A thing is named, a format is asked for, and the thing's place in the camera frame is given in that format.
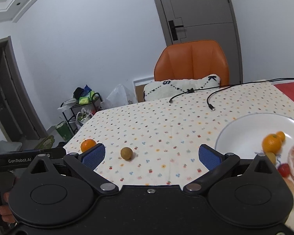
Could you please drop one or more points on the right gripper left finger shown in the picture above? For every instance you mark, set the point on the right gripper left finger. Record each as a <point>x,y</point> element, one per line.
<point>83,167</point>

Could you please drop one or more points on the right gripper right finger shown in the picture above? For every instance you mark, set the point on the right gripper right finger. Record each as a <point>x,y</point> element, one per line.
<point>218,165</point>

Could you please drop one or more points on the large orange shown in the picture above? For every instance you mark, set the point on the large orange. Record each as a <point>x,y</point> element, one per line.
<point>87,144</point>
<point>272,143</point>

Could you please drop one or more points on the brown longan fruit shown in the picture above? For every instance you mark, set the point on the brown longan fruit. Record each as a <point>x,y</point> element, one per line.
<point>272,157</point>
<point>126,153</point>

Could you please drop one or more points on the small mandarin orange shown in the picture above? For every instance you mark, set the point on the small mandarin orange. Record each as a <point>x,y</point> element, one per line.
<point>281,136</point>

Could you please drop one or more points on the person's left hand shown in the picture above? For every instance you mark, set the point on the person's left hand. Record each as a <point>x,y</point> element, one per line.
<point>6,214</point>

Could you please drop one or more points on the white plate blue rim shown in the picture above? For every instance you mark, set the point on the white plate blue rim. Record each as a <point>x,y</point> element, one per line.
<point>244,136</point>

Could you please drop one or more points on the green carton on floor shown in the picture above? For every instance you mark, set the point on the green carton on floor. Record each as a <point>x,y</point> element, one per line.
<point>64,131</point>

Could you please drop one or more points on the white plastic bag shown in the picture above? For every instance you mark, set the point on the white plastic bag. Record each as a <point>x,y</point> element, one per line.
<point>82,117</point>

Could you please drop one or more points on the black metal shelf rack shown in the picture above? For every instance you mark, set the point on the black metal shelf rack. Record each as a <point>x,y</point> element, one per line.
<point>70,108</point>

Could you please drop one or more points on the green packet on shelf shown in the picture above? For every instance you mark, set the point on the green packet on shelf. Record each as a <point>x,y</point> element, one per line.
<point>87,98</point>

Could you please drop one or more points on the floral patterned tablecloth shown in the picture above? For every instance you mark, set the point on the floral patterned tablecloth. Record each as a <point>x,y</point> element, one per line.
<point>165,134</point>

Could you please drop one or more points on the clear plastic bag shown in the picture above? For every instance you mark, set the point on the clear plastic bag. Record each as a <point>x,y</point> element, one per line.
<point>120,96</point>

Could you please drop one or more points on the white black-stitched cushion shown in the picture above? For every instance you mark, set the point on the white black-stitched cushion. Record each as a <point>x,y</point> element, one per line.
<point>169,88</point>

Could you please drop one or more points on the orange leather chair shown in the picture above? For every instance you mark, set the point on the orange leather chair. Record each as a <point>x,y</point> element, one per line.
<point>192,60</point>

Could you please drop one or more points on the grey door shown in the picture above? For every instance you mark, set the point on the grey door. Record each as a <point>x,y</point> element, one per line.
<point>204,20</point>

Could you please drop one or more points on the dark doorway frame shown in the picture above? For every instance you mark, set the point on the dark doorway frame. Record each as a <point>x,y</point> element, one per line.
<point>18,118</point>

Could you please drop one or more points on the black door handle lock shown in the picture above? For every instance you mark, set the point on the black door handle lock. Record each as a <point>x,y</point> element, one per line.
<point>173,28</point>

